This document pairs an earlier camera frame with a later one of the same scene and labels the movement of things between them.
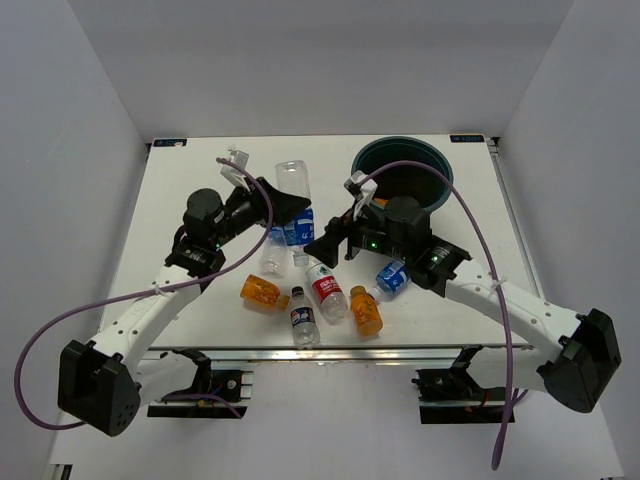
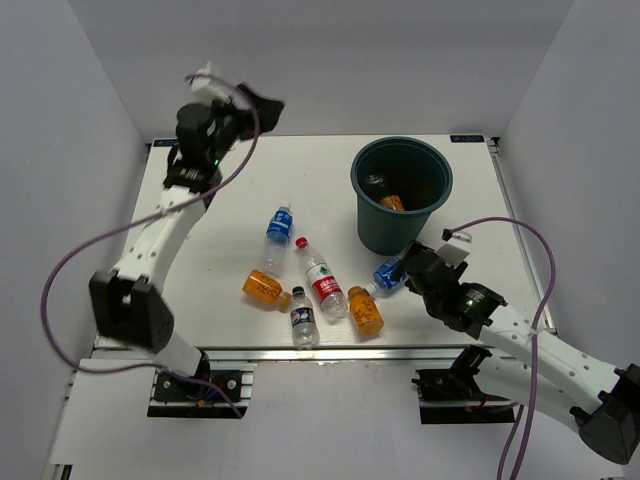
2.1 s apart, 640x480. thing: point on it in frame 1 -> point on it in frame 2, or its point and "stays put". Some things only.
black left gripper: [285, 205] -> [246, 118]
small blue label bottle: [296, 235] -> [375, 179]
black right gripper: [326, 248] -> [457, 271]
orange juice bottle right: [366, 311] stays put
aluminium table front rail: [335, 355] stays put
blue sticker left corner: [170, 143] stays put
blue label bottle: [392, 280] stays put
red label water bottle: [331, 298] stays put
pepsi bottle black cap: [306, 333] stays put
